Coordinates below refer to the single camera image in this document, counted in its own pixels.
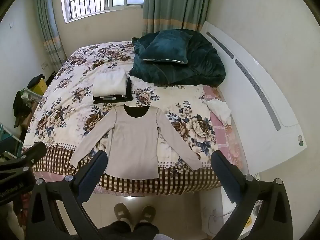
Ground yellow box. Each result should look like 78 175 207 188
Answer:
32 79 48 96

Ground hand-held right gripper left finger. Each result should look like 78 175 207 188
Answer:
25 150 108 240

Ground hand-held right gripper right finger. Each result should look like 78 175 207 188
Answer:
211 151 293 240

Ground white folded garment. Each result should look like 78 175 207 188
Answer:
92 67 127 97

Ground brown cardboard box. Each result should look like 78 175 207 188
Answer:
21 102 38 130

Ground green curtain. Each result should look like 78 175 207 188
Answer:
34 0 68 72
142 0 214 36

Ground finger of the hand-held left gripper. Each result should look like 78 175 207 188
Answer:
0 141 48 174

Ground brown fuzzy slipper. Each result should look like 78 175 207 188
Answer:
139 205 156 224
114 203 131 227

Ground white floor cable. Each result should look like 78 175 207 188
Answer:
207 209 235 225

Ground teal plush blanket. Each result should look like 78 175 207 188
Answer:
128 29 226 88

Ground clear plastic storage box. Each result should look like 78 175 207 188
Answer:
20 88 43 105

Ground teal plush pillow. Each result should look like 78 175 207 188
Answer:
138 31 193 66

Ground green metal rack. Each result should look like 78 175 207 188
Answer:
0 122 24 161

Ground small white crumpled cloth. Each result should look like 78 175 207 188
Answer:
207 99 232 125

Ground black hat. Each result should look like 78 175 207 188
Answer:
27 74 44 89

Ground person's dark trousers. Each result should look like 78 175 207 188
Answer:
99 220 160 240

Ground black bag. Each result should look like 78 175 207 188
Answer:
13 90 33 128

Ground pink checked sheet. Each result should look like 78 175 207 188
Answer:
202 85 244 171

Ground white headboard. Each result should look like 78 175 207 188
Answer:
201 21 310 174

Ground beige long-sleeve shirt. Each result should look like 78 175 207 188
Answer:
69 104 202 180

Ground floral bedspread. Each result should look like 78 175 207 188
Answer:
22 41 222 197

